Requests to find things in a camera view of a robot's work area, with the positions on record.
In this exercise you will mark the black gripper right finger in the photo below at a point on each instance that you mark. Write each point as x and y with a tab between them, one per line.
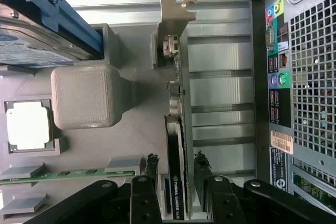
223	200

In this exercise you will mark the hard disk in blue carrier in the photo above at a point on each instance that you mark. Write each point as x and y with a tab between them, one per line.
39	37

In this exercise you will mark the silver CPU chip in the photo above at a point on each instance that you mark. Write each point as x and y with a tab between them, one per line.
29	125

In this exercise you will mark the dark grey PC case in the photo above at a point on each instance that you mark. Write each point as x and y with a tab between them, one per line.
309	77

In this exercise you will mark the grey printed parts rack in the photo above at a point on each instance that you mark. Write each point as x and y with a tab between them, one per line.
147	129

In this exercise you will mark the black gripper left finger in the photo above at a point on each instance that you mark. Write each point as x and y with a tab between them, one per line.
144	200

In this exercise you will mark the green RAM stick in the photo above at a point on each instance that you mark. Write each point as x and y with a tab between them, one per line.
65	175

